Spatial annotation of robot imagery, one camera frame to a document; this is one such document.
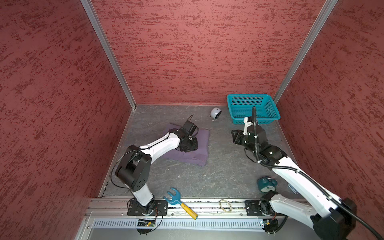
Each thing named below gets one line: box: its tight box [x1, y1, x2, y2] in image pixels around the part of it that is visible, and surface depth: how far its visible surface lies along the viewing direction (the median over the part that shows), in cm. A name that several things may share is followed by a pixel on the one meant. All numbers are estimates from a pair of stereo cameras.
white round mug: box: [210, 107, 222, 120], surface depth 109 cm
